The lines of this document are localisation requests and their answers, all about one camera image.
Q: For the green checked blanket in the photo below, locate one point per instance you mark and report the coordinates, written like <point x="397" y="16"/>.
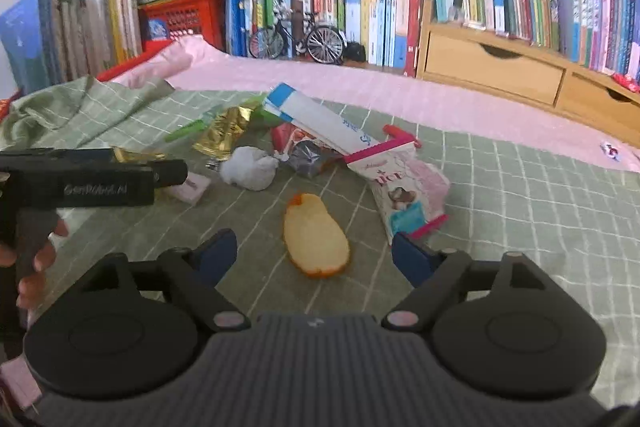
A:
<point x="500" y="232"/>

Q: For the toy bicycle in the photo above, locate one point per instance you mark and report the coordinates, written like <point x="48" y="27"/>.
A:
<point x="325" y="44"/>

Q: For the white blue toothpaste box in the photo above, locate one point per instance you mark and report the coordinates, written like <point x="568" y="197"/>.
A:
<point x="320" y="117"/>

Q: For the red grey snack wrapper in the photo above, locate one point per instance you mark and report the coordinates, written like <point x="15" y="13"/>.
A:
<point x="307" y="154"/>

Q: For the wooden drawer organizer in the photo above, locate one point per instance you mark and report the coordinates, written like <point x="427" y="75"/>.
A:
<point x="500" y="67"/>

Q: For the small pink white packet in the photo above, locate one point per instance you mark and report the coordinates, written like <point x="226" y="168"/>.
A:
<point x="190" y="188"/>

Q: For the white crumpled wrapper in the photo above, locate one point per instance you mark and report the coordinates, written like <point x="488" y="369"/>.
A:
<point x="250" y="169"/>

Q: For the person's left hand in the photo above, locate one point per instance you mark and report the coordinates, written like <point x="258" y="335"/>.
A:
<point x="45" y="259"/>

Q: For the red pink small packet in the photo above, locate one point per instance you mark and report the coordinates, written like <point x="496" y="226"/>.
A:
<point x="627" y="83"/>

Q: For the red plastic crate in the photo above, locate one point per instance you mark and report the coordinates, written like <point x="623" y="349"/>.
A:
<point x="185" y="17"/>

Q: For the small wrapped candy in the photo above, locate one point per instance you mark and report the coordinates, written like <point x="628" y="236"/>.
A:
<point x="611" y="150"/>

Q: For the row of pale books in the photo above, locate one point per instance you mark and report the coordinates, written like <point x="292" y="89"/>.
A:
<point x="30" y="42"/>

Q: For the green wrapper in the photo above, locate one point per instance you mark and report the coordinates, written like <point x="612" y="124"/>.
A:
<point x="185" y="130"/>

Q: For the small dark bottle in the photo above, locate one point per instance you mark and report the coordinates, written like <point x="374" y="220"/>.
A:
<point x="457" y="9"/>

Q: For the gold candy wrapper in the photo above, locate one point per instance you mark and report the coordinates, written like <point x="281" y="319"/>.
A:
<point x="132" y="154"/>

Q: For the pink bed sheet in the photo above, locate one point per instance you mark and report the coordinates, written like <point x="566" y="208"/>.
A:
<point x="350" y="82"/>

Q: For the black ink bottle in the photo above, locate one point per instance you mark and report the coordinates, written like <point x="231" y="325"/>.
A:
<point x="356" y="53"/>

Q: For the pink ice cream packet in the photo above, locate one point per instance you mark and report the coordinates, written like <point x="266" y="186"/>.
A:
<point x="400" y="187"/>

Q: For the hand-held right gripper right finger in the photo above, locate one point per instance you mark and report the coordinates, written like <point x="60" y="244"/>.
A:
<point x="414" y="257"/>

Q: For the crumpled gold foil wrapper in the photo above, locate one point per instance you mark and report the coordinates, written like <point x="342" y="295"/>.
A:
<point x="225" y="132"/>

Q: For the orange bread slice toy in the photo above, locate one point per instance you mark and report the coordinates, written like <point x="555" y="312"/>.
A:
<point x="315" y="237"/>

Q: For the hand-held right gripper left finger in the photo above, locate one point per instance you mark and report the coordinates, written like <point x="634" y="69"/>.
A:
<point x="216" y="254"/>

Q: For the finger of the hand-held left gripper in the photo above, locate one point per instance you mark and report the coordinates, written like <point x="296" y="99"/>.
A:
<point x="55" y="155"/>
<point x="170" y="173"/>

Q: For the red board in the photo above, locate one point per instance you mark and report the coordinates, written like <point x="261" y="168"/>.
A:
<point x="135" y="62"/>

